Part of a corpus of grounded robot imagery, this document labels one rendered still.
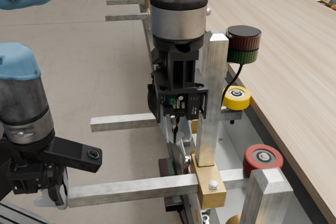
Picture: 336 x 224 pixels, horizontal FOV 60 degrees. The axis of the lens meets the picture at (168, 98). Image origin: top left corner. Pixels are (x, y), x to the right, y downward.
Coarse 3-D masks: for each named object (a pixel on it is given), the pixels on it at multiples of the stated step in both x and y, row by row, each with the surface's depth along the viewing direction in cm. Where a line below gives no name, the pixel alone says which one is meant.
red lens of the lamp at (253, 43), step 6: (228, 36) 49; (234, 36) 48; (258, 36) 48; (234, 42) 48; (240, 42) 48; (246, 42) 48; (252, 42) 48; (258, 42) 49; (234, 48) 49; (240, 48) 48; (246, 48) 48; (252, 48) 48
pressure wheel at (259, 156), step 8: (256, 144) 65; (264, 144) 65; (248, 152) 63; (256, 152) 63; (264, 152) 63; (272, 152) 63; (248, 160) 61; (256, 160) 61; (264, 160) 61; (272, 160) 61; (280, 160) 61; (248, 168) 61; (256, 168) 59; (280, 168) 60
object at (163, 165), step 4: (160, 160) 89; (164, 160) 89; (160, 164) 87; (164, 164) 87; (160, 168) 86; (164, 168) 86; (164, 172) 85; (164, 176) 84; (168, 196) 78; (168, 200) 77
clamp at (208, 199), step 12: (192, 156) 67; (192, 168) 67; (204, 168) 64; (216, 168) 64; (204, 180) 61; (216, 180) 61; (204, 192) 58; (216, 192) 59; (204, 204) 60; (216, 204) 61
